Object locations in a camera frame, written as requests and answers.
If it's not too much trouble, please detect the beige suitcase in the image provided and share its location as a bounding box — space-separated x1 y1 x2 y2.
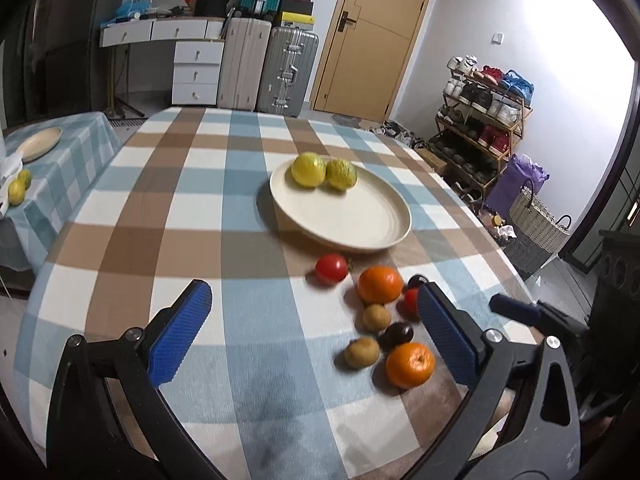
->
216 16 273 111

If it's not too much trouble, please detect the orange mandarin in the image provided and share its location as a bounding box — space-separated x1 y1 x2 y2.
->
356 266 404 305
385 342 436 390

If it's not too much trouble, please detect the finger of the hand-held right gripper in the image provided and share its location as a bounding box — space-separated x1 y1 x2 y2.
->
489 293 551 328

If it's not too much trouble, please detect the dark wardrobe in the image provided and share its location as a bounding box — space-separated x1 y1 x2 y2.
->
0 0 136 131

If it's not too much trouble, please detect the cardboard box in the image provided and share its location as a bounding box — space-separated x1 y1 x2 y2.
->
415 147 448 176

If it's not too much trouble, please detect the yellow lemon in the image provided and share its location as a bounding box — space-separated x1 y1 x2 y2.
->
291 152 327 190

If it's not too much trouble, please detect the loose slippers pile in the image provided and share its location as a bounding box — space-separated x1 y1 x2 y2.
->
370 119 426 148

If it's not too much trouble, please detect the grey door mat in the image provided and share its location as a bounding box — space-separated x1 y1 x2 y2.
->
332 112 378 128

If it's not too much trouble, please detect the red tomato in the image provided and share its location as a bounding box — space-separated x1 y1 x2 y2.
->
314 253 349 286
403 287 423 318

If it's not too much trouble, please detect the blue desk clutter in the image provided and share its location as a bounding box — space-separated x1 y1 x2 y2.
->
100 0 161 26

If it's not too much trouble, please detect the wooden door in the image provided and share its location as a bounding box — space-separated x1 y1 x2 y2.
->
310 0 441 122

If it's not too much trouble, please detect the brown blue checked tablecloth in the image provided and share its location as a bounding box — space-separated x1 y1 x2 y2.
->
12 106 546 480

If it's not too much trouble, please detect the white crumpled paper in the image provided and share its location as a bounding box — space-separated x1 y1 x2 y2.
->
0 152 23 186

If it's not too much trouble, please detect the shoe rack with shoes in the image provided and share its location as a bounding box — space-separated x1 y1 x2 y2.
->
432 54 535 186

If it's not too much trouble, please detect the purple bag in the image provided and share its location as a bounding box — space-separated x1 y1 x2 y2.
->
484 154 550 221

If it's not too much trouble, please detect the silver suitcase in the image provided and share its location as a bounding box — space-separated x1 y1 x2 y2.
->
256 27 320 117

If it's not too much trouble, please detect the yellow black box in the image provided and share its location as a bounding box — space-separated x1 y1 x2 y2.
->
276 11 317 29

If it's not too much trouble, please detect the white desk with drawers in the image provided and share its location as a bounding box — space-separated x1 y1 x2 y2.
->
98 16 226 107

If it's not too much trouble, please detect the woven grey basket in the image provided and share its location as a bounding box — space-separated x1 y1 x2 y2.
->
501 180 573 276

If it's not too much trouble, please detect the brown longan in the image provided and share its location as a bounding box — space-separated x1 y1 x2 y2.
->
343 336 381 370
362 304 392 333

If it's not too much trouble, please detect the cream round plate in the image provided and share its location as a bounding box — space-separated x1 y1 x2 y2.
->
269 156 413 254

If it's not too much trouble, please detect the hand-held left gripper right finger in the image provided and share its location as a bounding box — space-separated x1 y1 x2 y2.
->
400 281 583 480

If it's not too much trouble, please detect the blue mesh bag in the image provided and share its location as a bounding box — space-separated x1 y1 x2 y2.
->
500 70 535 101

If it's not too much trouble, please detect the pale blue checked tablecloth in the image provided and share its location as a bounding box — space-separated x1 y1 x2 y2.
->
0 111 123 273

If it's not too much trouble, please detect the green wrinkled lemon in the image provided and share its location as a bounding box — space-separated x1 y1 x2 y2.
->
325 158 358 192

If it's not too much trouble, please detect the wooden shoe rack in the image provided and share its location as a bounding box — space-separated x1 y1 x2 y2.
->
431 70 533 201

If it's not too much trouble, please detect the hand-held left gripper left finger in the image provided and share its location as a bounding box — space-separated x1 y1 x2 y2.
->
47 280 226 480

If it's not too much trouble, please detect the cream side plate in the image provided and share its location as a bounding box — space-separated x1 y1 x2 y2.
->
17 126 63 163

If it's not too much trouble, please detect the dark door frame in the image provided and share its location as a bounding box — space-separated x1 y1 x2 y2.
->
557 85 640 276

